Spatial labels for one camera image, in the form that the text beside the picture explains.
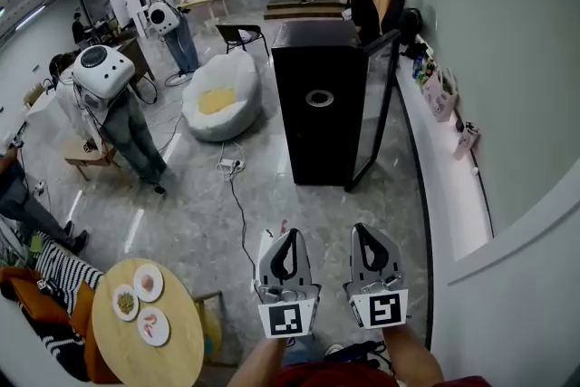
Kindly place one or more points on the white flower-shaped beanbag chair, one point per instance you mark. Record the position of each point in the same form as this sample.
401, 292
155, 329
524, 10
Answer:
231, 113

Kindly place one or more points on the black backpack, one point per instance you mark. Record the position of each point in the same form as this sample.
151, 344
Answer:
411, 27

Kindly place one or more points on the black office chair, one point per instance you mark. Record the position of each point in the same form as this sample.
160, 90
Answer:
394, 4

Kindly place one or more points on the white plate with pink meat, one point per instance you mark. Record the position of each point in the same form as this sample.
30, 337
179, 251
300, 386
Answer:
148, 283

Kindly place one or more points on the person's white shoe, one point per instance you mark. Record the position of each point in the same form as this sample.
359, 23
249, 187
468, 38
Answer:
334, 349

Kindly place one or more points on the brown wooden desk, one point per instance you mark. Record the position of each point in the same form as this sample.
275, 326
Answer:
136, 54

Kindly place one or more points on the white plate with shrimp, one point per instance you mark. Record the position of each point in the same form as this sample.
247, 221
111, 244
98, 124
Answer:
153, 326

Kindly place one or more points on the white plate with green beans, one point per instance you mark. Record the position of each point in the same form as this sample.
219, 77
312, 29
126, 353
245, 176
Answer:
125, 302

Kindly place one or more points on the white round-window backpack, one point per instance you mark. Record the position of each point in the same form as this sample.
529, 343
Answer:
104, 70
163, 17

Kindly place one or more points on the white curved ledge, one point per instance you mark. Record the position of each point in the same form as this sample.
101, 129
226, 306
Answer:
444, 177

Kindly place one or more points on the round wooden table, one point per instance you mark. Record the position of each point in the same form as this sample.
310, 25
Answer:
127, 358

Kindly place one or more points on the black-white striped cloth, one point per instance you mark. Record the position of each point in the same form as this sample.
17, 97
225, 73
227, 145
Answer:
68, 272

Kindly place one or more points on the row of drink bottles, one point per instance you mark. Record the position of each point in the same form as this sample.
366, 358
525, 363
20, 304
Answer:
421, 70

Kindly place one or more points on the white power strip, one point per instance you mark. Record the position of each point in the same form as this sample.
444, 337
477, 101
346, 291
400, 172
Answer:
229, 163

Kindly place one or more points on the black metal chair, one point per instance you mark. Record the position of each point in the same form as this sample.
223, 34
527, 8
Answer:
240, 34

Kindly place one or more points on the ceiling light tube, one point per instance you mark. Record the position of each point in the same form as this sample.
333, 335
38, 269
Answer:
31, 18

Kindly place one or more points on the person's red shirt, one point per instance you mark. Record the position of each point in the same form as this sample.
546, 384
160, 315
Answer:
335, 376

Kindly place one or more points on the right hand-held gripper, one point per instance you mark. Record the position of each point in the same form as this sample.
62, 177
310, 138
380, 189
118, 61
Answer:
383, 308

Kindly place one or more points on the wooden chair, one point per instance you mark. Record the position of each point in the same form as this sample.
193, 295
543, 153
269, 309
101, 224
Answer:
213, 331

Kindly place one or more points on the person's right forearm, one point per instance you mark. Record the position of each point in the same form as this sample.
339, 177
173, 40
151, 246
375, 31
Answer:
414, 358

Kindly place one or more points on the pink shopping bag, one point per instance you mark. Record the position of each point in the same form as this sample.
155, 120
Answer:
439, 99

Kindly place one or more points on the orange sofa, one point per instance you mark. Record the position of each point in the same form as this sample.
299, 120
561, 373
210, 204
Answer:
27, 290

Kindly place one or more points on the person's left forearm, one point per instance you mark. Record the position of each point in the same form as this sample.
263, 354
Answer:
258, 362

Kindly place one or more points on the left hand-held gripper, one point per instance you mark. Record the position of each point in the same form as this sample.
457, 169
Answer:
290, 317

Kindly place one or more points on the person's blue jeans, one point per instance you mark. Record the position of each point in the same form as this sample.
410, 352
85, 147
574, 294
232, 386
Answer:
301, 351

